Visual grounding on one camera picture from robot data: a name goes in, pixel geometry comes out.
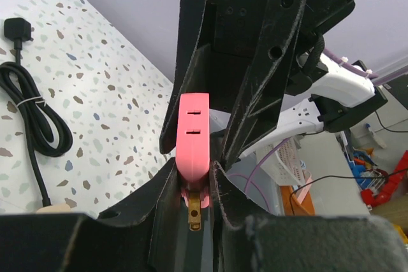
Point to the white perforated plastic basket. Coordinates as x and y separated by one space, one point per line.
284 166

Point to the beige red power strip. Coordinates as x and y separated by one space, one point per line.
55 208

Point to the pink square adapter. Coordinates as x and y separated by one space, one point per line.
192 155

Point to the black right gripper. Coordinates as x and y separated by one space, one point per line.
252 45

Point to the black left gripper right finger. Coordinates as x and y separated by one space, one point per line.
248 238

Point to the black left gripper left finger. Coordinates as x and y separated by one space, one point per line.
136 234

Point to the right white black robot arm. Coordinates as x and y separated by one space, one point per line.
323 92

